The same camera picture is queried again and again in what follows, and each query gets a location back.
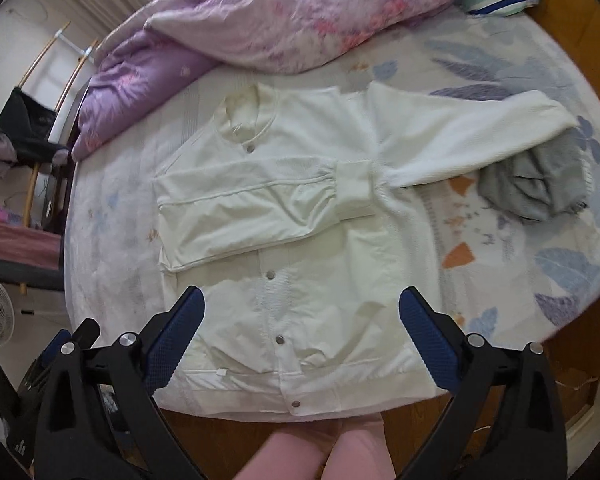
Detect black bench frame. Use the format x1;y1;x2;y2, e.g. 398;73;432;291
0;254;67;292

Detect grey cloth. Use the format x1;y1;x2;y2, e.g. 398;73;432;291
477;127;593;222

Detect purple pink floral quilt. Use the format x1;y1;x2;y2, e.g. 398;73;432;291
71;0;476;161

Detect wooden bed frame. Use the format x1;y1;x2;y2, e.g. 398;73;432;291
525;0;600;441

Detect dark garment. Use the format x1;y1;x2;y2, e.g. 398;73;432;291
0;87;71;166

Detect pink blanket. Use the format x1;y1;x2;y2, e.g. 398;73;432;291
0;199;63;271

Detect white snap-button jacket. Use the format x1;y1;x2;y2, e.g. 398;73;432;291
151;82;581;418

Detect leaf-print bed sheet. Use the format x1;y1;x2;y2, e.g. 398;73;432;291
62;5;600;418

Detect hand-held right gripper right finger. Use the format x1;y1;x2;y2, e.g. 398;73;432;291
398;286;568;480

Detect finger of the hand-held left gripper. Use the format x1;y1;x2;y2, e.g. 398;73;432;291
40;317;101;361

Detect white cable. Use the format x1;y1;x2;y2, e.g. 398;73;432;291
555;379;597;395

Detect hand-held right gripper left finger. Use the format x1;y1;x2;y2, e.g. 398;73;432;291
34;286;206;480

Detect person's pink trousers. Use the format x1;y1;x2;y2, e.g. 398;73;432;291
235;415;396;480

